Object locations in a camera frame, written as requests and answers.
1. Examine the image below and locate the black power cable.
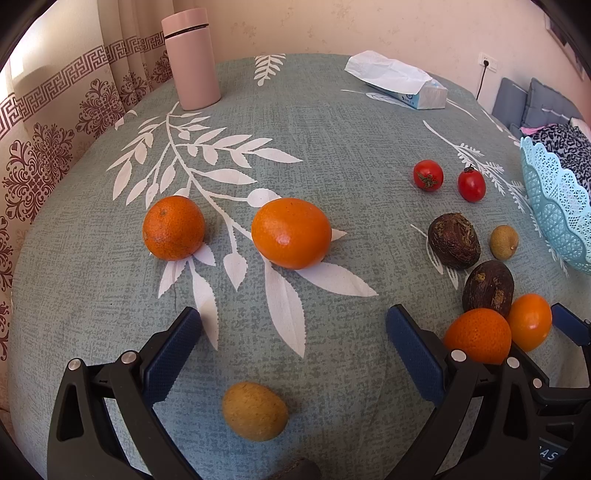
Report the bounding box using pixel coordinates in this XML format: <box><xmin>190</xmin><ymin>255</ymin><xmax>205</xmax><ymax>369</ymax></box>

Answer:
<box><xmin>474</xmin><ymin>59</ymin><xmax>491</xmax><ymax>102</ymax></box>

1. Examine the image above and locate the rough orange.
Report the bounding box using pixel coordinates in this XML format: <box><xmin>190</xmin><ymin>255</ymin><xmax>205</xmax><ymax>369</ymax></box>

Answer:
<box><xmin>142</xmin><ymin>195</ymin><xmax>205</xmax><ymax>261</ymax></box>

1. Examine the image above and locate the orange tangerine front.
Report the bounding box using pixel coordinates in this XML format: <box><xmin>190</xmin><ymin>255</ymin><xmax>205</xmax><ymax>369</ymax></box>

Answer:
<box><xmin>443</xmin><ymin>308</ymin><xmax>512</xmax><ymax>365</ymax></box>

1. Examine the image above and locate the large smooth orange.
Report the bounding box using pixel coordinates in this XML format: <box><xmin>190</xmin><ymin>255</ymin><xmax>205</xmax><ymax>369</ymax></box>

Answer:
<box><xmin>250</xmin><ymin>198</ymin><xmax>332</xmax><ymax>270</ymax></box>

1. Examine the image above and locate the small smooth orange tangerine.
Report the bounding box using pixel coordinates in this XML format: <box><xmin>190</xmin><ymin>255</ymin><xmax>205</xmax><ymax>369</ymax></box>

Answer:
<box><xmin>507</xmin><ymin>293</ymin><xmax>552</xmax><ymax>352</ymax></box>

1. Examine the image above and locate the patterned beige curtain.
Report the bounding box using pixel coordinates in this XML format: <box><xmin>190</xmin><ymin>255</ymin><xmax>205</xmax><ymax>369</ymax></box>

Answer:
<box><xmin>0</xmin><ymin>0</ymin><xmax>180</xmax><ymax>416</ymax></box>

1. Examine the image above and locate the white wall socket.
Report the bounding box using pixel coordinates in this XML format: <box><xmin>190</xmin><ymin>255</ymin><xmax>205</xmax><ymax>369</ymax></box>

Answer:
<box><xmin>478</xmin><ymin>52</ymin><xmax>498</xmax><ymax>73</ymax></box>

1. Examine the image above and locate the dark passion fruit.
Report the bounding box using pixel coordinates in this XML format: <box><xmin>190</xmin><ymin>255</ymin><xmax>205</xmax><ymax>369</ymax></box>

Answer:
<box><xmin>428</xmin><ymin>213</ymin><xmax>481</xmax><ymax>270</ymax></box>
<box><xmin>462</xmin><ymin>260</ymin><xmax>515</xmax><ymax>318</ymax></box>

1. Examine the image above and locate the leopard print cloth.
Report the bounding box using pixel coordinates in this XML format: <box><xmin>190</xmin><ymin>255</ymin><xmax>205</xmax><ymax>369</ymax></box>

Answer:
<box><xmin>531</xmin><ymin>124</ymin><xmax>591</xmax><ymax>192</ymax></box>

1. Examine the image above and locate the small brown kiwi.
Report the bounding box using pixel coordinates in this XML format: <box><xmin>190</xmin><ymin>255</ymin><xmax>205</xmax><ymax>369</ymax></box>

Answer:
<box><xmin>489</xmin><ymin>225</ymin><xmax>520</xmax><ymax>261</ymax></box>

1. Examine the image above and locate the red cherry tomato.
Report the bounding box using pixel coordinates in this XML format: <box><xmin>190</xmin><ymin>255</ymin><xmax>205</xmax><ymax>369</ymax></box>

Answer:
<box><xmin>458</xmin><ymin>166</ymin><xmax>486</xmax><ymax>203</ymax></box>
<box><xmin>413</xmin><ymin>159</ymin><xmax>444</xmax><ymax>192</ymax></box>

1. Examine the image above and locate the light blue lace basket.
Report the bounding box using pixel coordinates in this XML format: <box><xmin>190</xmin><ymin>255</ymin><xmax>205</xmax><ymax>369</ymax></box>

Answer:
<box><xmin>520</xmin><ymin>137</ymin><xmax>590</xmax><ymax>274</ymax></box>

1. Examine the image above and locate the teal leaf-print tablecloth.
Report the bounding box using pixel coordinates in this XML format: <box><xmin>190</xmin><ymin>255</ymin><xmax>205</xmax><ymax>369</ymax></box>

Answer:
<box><xmin>9</xmin><ymin>54</ymin><xmax>590</xmax><ymax>479</ymax></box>

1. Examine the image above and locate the grey blue sofa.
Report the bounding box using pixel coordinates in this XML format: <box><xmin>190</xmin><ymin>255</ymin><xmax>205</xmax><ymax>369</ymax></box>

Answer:
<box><xmin>492</xmin><ymin>78</ymin><xmax>584</xmax><ymax>138</ymax></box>

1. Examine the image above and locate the tissue pack with white tissue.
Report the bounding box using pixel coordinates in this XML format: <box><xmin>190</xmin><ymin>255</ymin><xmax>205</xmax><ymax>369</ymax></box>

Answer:
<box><xmin>345</xmin><ymin>50</ymin><xmax>448</xmax><ymax>110</ymax></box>

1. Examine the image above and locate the pink thermos bottle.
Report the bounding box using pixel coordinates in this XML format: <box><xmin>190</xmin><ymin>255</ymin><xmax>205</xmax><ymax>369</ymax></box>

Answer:
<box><xmin>161</xmin><ymin>8</ymin><xmax>221</xmax><ymax>111</ymax></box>

